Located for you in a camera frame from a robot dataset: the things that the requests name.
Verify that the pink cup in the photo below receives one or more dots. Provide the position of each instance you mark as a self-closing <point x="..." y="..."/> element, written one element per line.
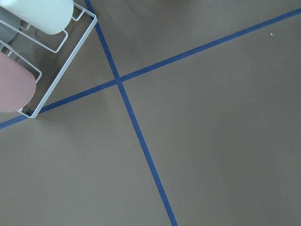
<point x="17" y="85"/>

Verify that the mint green cup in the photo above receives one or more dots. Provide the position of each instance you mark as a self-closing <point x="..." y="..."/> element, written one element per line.
<point x="49" y="16"/>

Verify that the grey cup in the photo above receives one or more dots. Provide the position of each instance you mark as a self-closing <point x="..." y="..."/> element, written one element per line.
<point x="7" y="34"/>

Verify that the white wire cup rack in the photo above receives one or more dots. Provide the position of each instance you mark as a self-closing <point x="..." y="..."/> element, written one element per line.
<point x="45" y="56"/>

